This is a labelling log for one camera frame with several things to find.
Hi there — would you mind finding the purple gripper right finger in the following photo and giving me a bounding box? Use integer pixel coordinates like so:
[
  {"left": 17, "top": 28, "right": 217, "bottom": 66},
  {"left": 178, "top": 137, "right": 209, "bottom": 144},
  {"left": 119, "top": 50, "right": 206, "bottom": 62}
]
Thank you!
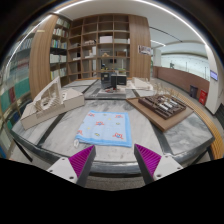
[{"left": 134, "top": 144, "right": 182, "bottom": 184}]

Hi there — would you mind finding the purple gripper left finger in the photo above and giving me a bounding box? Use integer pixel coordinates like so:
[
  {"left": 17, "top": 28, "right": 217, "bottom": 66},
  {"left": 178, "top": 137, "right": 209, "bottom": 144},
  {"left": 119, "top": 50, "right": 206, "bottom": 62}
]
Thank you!
[{"left": 48, "top": 145, "right": 96, "bottom": 187}]

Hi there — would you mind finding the light blue patterned towel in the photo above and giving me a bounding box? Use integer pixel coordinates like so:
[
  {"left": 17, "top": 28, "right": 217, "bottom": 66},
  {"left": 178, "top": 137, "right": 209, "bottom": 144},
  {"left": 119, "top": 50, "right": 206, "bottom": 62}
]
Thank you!
[{"left": 75, "top": 110, "right": 132, "bottom": 147}]

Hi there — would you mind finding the wooden model base board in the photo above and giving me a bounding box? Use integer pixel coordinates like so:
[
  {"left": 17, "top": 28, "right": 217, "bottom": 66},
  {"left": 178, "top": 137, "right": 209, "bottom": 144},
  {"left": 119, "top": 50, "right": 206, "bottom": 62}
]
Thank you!
[{"left": 126, "top": 94, "right": 193, "bottom": 132}]

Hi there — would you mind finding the dark brown building model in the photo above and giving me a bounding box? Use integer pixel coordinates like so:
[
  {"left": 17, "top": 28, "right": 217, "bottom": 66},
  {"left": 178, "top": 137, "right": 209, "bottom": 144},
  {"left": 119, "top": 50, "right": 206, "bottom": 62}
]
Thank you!
[{"left": 138, "top": 95, "right": 186, "bottom": 120}]

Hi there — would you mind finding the white architectural model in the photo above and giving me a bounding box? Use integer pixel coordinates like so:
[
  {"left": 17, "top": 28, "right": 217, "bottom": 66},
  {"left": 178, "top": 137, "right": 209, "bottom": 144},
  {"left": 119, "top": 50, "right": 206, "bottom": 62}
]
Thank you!
[{"left": 21, "top": 77, "right": 84, "bottom": 130}]

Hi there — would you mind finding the white small building model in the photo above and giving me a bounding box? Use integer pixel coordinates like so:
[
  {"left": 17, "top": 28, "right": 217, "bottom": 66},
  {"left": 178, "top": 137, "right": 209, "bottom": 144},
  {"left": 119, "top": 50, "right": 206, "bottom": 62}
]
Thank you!
[{"left": 128, "top": 77, "right": 153, "bottom": 90}]

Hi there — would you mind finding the dark bin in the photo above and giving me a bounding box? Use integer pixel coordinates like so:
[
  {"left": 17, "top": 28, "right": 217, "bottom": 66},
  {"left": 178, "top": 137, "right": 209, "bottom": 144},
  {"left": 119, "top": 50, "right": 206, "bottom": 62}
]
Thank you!
[{"left": 190, "top": 85, "right": 198, "bottom": 99}]

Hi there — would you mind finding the red bin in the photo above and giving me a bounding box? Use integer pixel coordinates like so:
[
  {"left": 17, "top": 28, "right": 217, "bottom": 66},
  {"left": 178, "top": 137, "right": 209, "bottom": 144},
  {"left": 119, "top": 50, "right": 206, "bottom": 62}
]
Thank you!
[{"left": 199, "top": 89, "right": 208, "bottom": 105}]

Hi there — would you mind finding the black box model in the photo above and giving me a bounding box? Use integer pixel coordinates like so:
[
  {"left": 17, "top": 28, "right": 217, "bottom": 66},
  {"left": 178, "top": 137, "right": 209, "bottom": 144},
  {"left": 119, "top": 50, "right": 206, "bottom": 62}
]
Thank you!
[{"left": 101, "top": 72, "right": 127, "bottom": 89}]

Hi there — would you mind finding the large wooden bookshelf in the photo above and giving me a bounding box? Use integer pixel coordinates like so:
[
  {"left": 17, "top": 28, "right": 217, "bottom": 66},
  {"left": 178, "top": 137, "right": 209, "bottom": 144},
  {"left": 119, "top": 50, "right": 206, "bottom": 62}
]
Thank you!
[{"left": 29, "top": 14, "right": 151, "bottom": 96}]

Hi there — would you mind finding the wall screen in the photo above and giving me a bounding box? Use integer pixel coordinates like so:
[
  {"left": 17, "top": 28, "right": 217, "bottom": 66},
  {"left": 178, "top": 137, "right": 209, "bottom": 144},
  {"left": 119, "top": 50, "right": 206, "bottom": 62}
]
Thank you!
[{"left": 210, "top": 70, "right": 218, "bottom": 81}]

